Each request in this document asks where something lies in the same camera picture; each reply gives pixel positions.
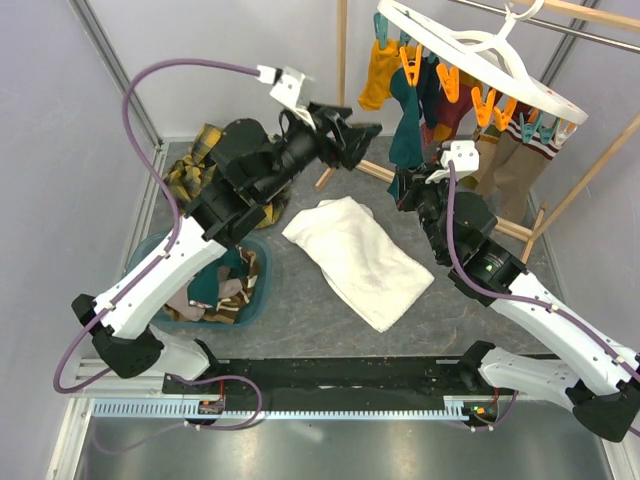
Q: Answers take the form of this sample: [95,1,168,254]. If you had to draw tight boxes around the purple cable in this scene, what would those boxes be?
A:
[446,159,640,384]
[52,58,264,395]

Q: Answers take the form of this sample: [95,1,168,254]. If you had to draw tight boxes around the maroon patterned sock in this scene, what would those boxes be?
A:
[422,71,477,146]

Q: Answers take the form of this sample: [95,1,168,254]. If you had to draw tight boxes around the yellow plaid shirt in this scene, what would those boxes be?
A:
[163,123,292,230]

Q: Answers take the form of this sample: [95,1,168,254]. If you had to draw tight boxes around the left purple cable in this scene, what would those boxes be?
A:
[52,58,264,395]

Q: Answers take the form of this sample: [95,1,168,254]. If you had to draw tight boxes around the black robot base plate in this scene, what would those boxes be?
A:
[162,355,519,401]

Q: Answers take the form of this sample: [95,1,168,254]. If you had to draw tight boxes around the white round sock hanger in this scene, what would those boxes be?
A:
[377,1,588,125]

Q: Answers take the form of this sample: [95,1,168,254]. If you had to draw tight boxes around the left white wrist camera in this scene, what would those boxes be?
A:
[257,65,315,129]

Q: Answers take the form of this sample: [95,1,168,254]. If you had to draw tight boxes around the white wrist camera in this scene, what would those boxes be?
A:
[425,140,480,184]
[257,65,315,129]

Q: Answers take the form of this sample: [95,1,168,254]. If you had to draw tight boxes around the grey sock maroon cuff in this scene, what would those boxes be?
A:
[472,120,560,223]

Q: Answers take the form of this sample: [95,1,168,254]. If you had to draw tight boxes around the metal hanging rod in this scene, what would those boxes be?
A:
[449,0,640,55]

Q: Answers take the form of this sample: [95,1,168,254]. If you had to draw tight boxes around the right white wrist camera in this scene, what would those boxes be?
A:
[425,140,480,184]

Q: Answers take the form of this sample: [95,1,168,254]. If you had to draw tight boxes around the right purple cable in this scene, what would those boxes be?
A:
[446,159,640,384]

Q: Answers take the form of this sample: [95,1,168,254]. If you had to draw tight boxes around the teal plastic basin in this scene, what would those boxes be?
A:
[152,235,273,330]

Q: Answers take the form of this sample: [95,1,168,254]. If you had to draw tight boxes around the aluminium corner post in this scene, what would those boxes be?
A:
[69,0,164,150]

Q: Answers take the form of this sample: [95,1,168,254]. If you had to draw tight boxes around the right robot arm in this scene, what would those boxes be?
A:
[390,166,639,442]

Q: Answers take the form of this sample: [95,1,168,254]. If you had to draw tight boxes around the mustard yellow sock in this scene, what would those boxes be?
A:
[358,39,401,111]

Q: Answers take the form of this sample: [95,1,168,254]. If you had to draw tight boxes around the navy blue sock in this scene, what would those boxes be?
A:
[416,53,440,129]

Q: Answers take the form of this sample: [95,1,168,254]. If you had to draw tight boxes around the brown striped sock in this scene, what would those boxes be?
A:
[238,247,262,292]
[163,299,249,325]

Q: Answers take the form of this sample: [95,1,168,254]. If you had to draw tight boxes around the grey cable duct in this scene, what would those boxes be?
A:
[92,398,469,421]

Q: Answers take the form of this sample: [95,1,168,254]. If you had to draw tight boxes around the wooden clothes rack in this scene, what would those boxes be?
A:
[315,1,639,264]

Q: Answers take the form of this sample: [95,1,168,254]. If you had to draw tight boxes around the grey sock red stripes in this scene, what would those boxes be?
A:
[165,287,205,321]
[218,278,243,301]

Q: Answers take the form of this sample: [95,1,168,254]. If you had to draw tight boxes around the dark teal sock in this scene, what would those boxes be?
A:
[187,250,244,309]
[389,67,423,170]

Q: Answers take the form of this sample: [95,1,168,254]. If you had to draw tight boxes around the white towel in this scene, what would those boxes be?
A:
[282,196,434,333]

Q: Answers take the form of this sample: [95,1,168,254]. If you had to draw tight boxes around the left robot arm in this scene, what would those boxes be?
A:
[72,104,382,393]

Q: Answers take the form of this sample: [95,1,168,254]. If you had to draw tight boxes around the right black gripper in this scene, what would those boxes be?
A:
[396,162,460,261]

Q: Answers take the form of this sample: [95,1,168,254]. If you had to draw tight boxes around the orange clothes peg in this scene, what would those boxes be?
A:
[470,86,496,127]
[399,44,422,87]
[436,63,460,104]

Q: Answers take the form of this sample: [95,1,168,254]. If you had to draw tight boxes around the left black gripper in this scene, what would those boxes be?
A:
[257,102,384,203]

